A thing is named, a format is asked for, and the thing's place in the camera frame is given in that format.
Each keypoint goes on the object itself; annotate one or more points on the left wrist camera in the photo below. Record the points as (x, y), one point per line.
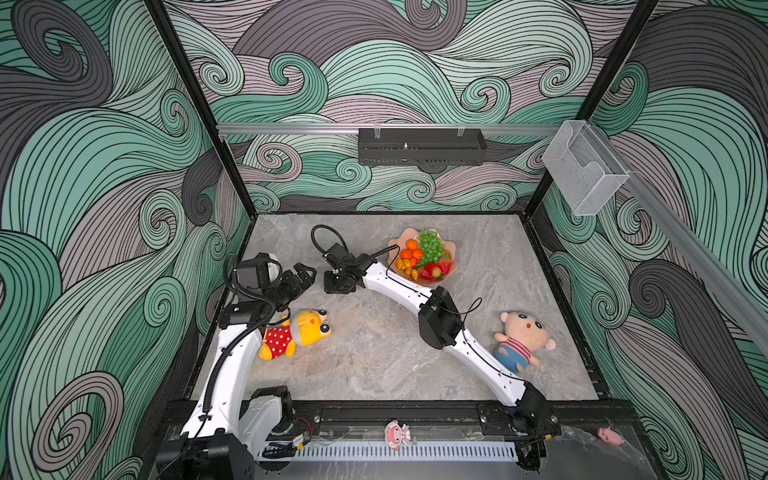
(255, 275)

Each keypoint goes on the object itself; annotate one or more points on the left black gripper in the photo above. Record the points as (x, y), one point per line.
(295, 288)

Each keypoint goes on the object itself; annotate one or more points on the pink pig figurine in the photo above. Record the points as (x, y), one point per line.
(397, 435)
(610, 436)

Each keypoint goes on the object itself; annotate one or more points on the aluminium rail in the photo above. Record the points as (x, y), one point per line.
(304, 128)

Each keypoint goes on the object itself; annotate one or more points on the pink pig figurine right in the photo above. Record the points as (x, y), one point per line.
(610, 436)

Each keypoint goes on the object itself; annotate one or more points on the pink boy plush doll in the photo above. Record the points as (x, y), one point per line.
(523, 336)

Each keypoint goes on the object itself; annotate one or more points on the pink scalloped fruit bowl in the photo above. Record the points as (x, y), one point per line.
(399, 244)

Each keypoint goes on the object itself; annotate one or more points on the green fake grape bunch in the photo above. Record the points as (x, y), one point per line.
(432, 246)

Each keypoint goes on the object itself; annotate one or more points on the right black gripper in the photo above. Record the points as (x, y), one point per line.
(328, 287)

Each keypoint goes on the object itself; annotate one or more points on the red fake strawberry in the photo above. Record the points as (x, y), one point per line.
(425, 274)
(445, 266)

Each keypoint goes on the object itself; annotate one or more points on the clear acrylic wall box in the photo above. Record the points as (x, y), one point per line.
(585, 166)

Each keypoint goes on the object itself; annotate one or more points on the black wall tray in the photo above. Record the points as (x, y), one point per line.
(431, 148)

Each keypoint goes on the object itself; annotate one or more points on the pink pig figurine centre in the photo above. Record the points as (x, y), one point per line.
(397, 435)

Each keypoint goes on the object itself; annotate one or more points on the white slotted cable duct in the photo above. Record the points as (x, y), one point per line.
(449, 451)

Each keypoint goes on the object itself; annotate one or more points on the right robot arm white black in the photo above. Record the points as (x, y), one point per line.
(441, 325)

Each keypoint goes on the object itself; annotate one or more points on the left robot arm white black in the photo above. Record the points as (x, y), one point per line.
(225, 434)

